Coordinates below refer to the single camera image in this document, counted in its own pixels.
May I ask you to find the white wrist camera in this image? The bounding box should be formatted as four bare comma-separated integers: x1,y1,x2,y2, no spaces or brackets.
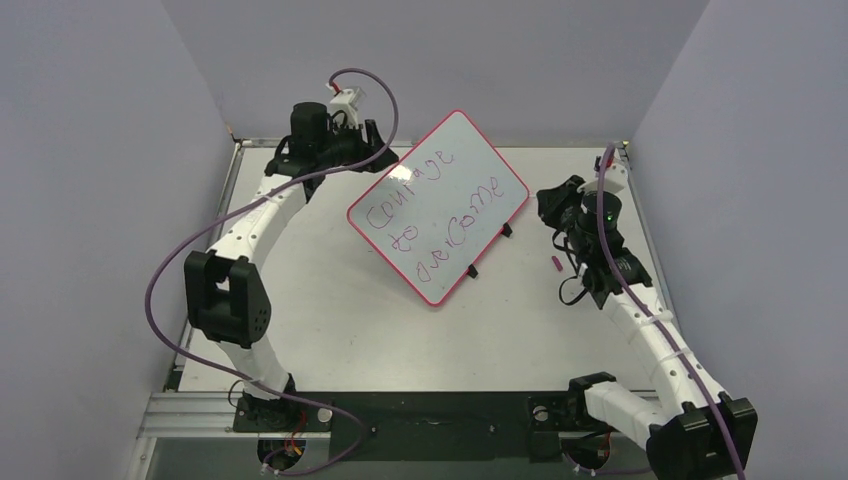
327,86,366,124
586,155,629,194

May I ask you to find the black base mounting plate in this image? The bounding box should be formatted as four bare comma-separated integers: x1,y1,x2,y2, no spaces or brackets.
232,391,610,463

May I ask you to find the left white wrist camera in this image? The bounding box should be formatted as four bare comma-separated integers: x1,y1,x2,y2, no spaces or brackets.
327,86,366,124

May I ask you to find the purple cable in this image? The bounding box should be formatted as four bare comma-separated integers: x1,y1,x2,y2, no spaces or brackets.
563,142,749,480
144,67,401,478

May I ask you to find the pink framed whiteboard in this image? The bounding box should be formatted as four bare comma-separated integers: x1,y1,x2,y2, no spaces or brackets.
346,110,530,307

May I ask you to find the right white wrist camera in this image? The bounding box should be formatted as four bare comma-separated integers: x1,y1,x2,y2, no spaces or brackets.
586,155,629,194

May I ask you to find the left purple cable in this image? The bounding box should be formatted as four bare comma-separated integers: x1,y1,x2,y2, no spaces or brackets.
144,67,401,478

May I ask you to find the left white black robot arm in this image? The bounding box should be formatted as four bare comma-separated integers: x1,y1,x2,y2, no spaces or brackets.
184,99,398,430

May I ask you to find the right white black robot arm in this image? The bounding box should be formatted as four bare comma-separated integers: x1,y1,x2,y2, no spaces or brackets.
536,175,758,479

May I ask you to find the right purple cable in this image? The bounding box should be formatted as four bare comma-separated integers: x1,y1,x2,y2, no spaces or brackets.
563,142,749,480

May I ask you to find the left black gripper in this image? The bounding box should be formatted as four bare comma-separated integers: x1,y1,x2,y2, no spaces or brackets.
318,118,398,174

